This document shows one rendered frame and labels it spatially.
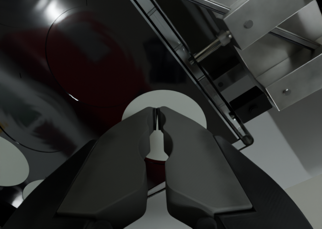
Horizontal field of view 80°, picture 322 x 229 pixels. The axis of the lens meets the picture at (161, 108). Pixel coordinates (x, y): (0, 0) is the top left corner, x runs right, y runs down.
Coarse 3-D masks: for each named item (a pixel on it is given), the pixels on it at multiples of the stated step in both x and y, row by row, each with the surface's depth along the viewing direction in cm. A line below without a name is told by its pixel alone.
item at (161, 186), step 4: (240, 140) 23; (232, 144) 24; (236, 144) 24; (240, 144) 23; (244, 144) 23; (248, 144) 23; (252, 144) 23; (236, 148) 24; (240, 148) 23; (244, 148) 23; (160, 184) 27; (164, 184) 27; (152, 188) 28; (156, 188) 28; (160, 188) 27; (164, 188) 27; (148, 192) 28; (152, 192) 28; (156, 192) 28; (160, 192) 28; (148, 196) 28; (152, 196) 28
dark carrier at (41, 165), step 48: (0, 0) 17; (48, 0) 17; (96, 0) 17; (0, 48) 19; (48, 48) 19; (96, 48) 19; (144, 48) 19; (0, 96) 22; (48, 96) 22; (96, 96) 21; (192, 96) 21; (48, 144) 25; (0, 192) 30
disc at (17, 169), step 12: (0, 144) 25; (12, 144) 25; (0, 156) 26; (12, 156) 26; (0, 168) 27; (12, 168) 27; (24, 168) 27; (0, 180) 28; (12, 180) 28; (24, 180) 28
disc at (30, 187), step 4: (40, 180) 28; (28, 184) 29; (32, 184) 28; (36, 184) 28; (24, 188) 29; (28, 188) 29; (32, 188) 29; (24, 192) 29; (28, 192) 29; (24, 196) 30
